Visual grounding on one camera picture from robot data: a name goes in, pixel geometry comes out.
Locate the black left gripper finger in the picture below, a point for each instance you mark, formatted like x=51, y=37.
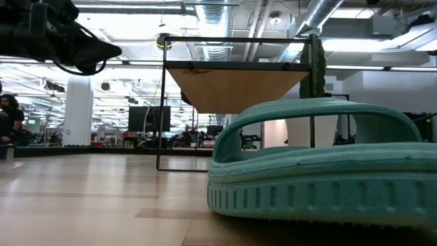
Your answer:
x=99, y=51

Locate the green rubber slide sandal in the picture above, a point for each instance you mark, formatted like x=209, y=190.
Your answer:
x=307, y=191

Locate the grey ceiling pipe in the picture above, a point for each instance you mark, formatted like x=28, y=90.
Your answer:
x=129, y=8

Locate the white round pillar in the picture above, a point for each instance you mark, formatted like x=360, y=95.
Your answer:
x=78, y=112

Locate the black background screen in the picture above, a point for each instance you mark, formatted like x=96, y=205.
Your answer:
x=140, y=119

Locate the person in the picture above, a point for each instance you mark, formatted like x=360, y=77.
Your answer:
x=12, y=116

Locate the green cactus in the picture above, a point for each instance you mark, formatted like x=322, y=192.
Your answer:
x=319, y=68

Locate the thin black metal stand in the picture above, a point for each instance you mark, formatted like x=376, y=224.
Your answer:
x=338, y=94

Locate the black cabinet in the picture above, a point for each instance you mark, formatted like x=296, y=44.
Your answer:
x=425, y=126

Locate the black aluminium table frame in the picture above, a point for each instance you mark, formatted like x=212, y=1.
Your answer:
x=102, y=151

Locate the silver ribbed ventilation duct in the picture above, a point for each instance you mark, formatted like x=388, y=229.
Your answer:
x=215, y=20
x=319, y=13

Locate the wooden shelf black metal frame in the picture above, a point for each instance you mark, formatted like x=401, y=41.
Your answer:
x=235, y=89

